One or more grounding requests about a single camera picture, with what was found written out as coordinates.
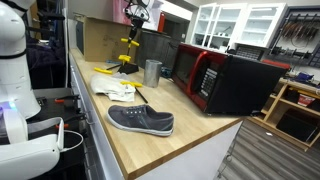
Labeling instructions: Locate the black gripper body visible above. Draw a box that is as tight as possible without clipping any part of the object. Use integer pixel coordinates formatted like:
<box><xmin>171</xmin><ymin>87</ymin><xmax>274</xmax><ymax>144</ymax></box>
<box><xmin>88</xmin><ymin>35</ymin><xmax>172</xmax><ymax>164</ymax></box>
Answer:
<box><xmin>127</xmin><ymin>7</ymin><xmax>147</xmax><ymax>30</ymax></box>

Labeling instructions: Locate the yellow T-handle hex key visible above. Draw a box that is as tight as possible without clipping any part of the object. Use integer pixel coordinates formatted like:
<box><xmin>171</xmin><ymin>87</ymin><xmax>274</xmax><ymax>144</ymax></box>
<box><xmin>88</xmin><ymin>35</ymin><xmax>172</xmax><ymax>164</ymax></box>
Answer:
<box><xmin>120</xmin><ymin>80</ymin><xmax>149</xmax><ymax>104</ymax></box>
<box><xmin>93</xmin><ymin>63</ymin><xmax>122</xmax><ymax>75</ymax></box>
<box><xmin>120</xmin><ymin>37</ymin><xmax>141</xmax><ymax>65</ymax></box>
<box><xmin>117</xmin><ymin>54</ymin><xmax>132</xmax><ymax>66</ymax></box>

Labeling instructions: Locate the silver tin cylinder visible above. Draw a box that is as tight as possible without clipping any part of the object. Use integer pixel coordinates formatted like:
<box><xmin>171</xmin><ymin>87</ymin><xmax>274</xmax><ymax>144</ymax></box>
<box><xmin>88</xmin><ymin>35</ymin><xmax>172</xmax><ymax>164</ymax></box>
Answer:
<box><xmin>142</xmin><ymin>59</ymin><xmax>163</xmax><ymax>89</ymax></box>

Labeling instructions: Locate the small blue object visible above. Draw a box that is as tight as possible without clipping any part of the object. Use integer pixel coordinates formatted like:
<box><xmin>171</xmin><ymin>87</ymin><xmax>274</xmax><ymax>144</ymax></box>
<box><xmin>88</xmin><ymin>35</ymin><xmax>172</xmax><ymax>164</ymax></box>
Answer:
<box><xmin>160</xmin><ymin>66</ymin><xmax>173</xmax><ymax>79</ymax></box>

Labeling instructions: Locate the pink board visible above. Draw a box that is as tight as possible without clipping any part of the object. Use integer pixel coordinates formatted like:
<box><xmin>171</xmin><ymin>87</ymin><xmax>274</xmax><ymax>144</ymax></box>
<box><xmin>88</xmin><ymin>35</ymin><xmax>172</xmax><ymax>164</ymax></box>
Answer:
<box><xmin>112</xmin><ymin>0</ymin><xmax>132</xmax><ymax>25</ymax></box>

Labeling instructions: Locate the dark grey storage bin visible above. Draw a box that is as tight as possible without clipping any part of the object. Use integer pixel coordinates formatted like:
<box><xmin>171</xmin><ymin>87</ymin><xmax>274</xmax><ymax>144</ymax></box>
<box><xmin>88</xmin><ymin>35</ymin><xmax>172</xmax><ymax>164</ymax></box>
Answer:
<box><xmin>134</xmin><ymin>28</ymin><xmax>183</xmax><ymax>70</ymax></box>

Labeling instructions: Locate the red fire extinguisher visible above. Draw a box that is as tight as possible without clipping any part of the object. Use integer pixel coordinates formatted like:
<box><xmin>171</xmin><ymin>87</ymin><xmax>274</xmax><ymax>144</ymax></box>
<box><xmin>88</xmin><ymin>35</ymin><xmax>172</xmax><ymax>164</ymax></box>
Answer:
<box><xmin>157</xmin><ymin>12</ymin><xmax>166</xmax><ymax>34</ymax></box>

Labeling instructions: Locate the brown cardboard box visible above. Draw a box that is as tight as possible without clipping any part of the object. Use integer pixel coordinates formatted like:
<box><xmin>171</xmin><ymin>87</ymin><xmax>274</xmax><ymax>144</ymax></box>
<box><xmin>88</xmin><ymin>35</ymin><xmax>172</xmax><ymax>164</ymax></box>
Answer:
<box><xmin>73</xmin><ymin>12</ymin><xmax>140</xmax><ymax>64</ymax></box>

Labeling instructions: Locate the teal flat tool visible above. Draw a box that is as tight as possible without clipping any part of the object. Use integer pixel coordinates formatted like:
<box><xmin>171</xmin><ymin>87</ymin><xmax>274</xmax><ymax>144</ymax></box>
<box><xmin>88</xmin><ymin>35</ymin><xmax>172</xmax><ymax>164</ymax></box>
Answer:
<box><xmin>105</xmin><ymin>59</ymin><xmax>123</xmax><ymax>66</ymax></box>

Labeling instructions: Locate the white crumpled cloth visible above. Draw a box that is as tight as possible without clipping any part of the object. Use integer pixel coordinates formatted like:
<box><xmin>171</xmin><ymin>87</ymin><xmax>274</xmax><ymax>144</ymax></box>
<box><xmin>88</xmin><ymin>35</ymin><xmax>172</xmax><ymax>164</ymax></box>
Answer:
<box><xmin>90</xmin><ymin>72</ymin><xmax>137</xmax><ymax>103</ymax></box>

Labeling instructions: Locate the grey canvas shoe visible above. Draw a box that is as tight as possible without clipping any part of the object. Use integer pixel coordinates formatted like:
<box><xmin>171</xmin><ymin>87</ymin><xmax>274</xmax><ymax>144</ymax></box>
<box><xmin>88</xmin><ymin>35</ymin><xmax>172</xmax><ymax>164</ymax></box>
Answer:
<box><xmin>106</xmin><ymin>103</ymin><xmax>175</xmax><ymax>137</ymax></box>

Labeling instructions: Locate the white glass-door cabinet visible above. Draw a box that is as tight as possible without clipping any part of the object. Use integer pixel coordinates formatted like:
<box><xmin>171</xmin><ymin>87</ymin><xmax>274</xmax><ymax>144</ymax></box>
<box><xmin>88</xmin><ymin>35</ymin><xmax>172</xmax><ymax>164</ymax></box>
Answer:
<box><xmin>190</xmin><ymin>2</ymin><xmax>288</xmax><ymax>51</ymax></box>

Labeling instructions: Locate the red and black microwave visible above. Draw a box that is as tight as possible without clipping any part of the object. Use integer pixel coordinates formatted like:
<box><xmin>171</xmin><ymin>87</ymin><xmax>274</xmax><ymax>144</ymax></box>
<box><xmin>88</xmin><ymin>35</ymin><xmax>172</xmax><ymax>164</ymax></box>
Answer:
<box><xmin>170</xmin><ymin>42</ymin><xmax>289</xmax><ymax>116</ymax></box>

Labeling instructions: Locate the black slotted crate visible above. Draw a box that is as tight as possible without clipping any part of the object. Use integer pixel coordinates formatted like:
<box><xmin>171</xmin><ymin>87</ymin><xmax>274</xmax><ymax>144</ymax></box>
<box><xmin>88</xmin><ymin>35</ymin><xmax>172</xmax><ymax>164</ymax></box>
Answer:
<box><xmin>229</xmin><ymin>43</ymin><xmax>268</xmax><ymax>61</ymax></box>

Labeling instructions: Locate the wooden shelf unit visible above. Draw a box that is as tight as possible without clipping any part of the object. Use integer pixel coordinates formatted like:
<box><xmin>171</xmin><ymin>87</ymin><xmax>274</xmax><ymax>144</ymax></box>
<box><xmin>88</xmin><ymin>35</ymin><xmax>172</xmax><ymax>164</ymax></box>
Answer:
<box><xmin>247</xmin><ymin>77</ymin><xmax>320</xmax><ymax>152</ymax></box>

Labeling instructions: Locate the blue tool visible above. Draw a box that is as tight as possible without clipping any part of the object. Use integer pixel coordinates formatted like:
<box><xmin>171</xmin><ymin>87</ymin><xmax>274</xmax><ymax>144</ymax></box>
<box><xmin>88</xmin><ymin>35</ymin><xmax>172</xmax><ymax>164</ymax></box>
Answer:
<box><xmin>294</xmin><ymin>71</ymin><xmax>315</xmax><ymax>84</ymax></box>

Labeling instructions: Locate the red box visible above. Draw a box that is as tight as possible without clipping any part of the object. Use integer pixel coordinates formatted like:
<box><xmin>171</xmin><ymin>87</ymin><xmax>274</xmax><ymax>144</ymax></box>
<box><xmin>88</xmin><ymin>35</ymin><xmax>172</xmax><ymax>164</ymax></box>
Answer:
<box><xmin>297</xmin><ymin>93</ymin><xmax>316</xmax><ymax>108</ymax></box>

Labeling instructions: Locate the black storage box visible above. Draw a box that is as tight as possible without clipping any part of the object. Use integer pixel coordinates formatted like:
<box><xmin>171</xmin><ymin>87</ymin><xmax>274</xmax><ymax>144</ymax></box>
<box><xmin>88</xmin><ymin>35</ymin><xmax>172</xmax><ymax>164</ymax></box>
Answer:
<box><xmin>275</xmin><ymin>109</ymin><xmax>320</xmax><ymax>143</ymax></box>

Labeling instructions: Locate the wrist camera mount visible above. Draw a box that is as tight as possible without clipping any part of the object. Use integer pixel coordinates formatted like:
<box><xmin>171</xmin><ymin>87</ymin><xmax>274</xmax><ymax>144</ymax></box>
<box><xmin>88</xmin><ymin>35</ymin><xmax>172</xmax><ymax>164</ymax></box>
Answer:
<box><xmin>124</xmin><ymin>0</ymin><xmax>151</xmax><ymax>22</ymax></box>

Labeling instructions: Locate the red-handled black clamp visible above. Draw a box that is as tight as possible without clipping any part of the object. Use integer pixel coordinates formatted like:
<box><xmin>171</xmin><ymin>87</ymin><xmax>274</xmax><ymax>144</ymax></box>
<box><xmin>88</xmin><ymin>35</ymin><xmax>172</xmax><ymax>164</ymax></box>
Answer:
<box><xmin>54</xmin><ymin>94</ymin><xmax>81</xmax><ymax>105</ymax></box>
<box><xmin>54</xmin><ymin>112</ymin><xmax>88</xmax><ymax>130</ymax></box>

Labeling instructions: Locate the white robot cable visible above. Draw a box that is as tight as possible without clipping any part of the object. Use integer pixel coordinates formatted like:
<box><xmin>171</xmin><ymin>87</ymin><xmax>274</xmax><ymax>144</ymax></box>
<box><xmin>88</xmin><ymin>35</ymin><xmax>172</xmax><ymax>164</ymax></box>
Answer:
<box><xmin>59</xmin><ymin>129</ymin><xmax>85</xmax><ymax>153</ymax></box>

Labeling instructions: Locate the black wall tool rack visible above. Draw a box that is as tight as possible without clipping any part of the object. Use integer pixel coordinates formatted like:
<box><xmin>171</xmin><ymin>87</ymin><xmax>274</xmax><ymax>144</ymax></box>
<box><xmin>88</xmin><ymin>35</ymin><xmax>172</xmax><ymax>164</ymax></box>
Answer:
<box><xmin>266</xmin><ymin>5</ymin><xmax>320</xmax><ymax>68</ymax></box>

